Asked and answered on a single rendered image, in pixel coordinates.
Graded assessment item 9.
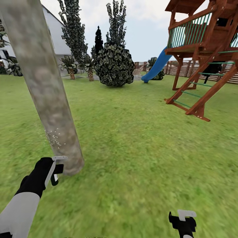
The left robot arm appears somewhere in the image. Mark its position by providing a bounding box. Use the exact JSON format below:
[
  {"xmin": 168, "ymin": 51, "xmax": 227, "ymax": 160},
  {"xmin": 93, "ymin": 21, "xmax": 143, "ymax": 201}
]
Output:
[{"xmin": 0, "ymin": 156, "xmax": 68, "ymax": 238}]

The pesticide atomizer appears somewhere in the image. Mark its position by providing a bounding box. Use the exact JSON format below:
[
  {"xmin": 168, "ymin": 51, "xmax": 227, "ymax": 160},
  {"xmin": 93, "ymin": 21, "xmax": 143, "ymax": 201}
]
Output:
[{"xmin": 50, "ymin": 174, "xmax": 59, "ymax": 186}]

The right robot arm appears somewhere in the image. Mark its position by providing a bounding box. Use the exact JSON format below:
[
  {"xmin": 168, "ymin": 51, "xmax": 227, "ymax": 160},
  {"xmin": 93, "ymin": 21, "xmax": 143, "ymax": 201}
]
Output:
[{"xmin": 169, "ymin": 210, "xmax": 197, "ymax": 238}]

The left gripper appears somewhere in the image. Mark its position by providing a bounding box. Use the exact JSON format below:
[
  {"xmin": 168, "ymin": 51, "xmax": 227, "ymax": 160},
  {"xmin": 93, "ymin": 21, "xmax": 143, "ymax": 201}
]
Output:
[{"xmin": 52, "ymin": 164, "xmax": 64, "ymax": 175}]

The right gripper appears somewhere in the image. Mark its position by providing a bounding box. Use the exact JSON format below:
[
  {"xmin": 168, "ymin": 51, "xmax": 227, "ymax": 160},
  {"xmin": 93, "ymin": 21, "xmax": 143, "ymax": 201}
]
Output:
[{"xmin": 169, "ymin": 212, "xmax": 197, "ymax": 232}]

